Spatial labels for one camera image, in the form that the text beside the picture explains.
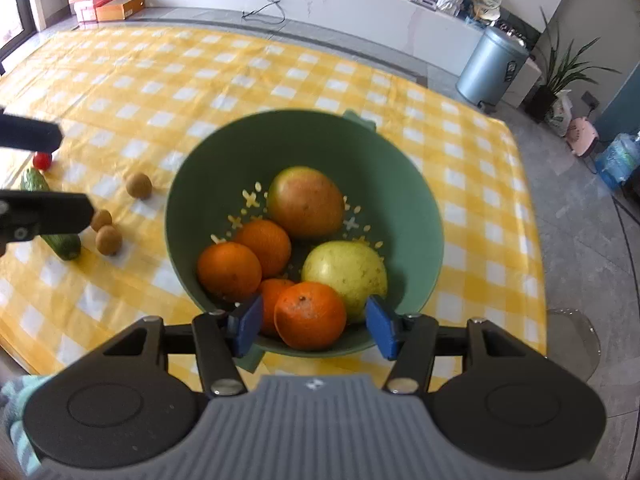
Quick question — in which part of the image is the yellow checkered tablecloth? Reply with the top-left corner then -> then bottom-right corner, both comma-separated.
0,27 -> 548,376

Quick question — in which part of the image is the orange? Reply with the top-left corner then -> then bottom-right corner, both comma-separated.
257,278 -> 296,337
273,281 -> 348,352
196,241 -> 263,303
234,219 -> 292,278

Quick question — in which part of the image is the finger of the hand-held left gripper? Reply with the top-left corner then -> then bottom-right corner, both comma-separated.
0,191 -> 93,256
0,112 -> 63,153

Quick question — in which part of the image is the white marble media console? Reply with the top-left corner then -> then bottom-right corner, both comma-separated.
65,0 -> 543,108

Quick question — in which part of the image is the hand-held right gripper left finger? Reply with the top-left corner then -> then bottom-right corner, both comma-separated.
100,294 -> 265,397

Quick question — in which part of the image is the orange cardboard box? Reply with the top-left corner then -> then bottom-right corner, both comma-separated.
95,0 -> 146,22

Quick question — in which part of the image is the round paper fan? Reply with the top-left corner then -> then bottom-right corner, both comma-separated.
470,0 -> 501,23

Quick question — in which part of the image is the clear plastic chair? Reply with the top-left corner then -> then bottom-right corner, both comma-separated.
545,307 -> 601,381

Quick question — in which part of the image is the white plastic bag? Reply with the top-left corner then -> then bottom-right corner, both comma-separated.
545,90 -> 573,136

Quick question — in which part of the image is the silver trash can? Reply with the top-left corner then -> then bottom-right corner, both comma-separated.
456,25 -> 530,111

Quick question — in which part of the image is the yellow-green pear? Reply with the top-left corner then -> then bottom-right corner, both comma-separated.
301,241 -> 389,323

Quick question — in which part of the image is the green cucumber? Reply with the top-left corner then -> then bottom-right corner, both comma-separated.
20,167 -> 82,261

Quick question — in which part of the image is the blue water jug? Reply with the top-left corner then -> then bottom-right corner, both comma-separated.
595,130 -> 640,191

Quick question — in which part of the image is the green colander bowl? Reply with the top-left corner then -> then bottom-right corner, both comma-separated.
165,109 -> 446,373

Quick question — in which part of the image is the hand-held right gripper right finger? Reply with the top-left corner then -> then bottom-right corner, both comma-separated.
365,295 -> 548,395

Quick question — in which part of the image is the red-green mango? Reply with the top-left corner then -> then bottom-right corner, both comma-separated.
266,166 -> 346,239

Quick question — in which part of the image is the pink box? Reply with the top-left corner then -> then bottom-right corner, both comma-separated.
70,0 -> 113,25

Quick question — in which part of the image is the tall potted leafy plant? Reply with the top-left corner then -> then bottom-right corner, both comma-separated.
522,7 -> 621,121

